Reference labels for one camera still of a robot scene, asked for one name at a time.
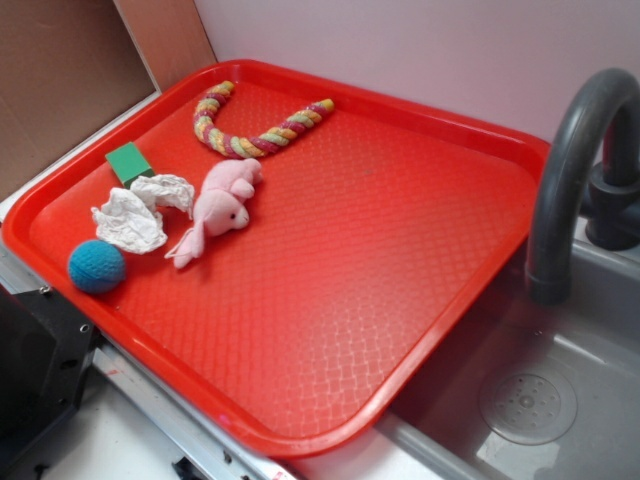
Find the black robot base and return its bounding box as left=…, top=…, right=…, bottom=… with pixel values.
left=1, top=288, right=99, bottom=477

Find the green block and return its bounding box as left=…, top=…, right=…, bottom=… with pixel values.
left=105, top=142, right=155, bottom=188

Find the red plastic tray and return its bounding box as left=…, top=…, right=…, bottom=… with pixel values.
left=2, top=60, right=549, bottom=459

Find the pink plush toy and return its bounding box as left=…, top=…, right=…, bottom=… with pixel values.
left=165, top=158, right=263, bottom=269

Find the crumpled white paper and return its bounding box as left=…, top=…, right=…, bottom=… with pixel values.
left=91, top=174, right=195, bottom=254

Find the blue textured ball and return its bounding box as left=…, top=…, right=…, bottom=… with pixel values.
left=67, top=240, right=126, bottom=294

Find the grey plastic sink basin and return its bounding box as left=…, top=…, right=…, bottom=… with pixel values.
left=378, top=240, right=639, bottom=479

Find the grey curved faucet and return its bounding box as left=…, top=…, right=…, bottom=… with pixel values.
left=525, top=68, right=639, bottom=305

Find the brown cardboard panel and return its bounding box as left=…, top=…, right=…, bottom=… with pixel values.
left=1, top=1, right=216, bottom=199

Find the multicolour twisted rope toy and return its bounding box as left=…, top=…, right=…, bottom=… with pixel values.
left=192, top=80, right=335, bottom=159

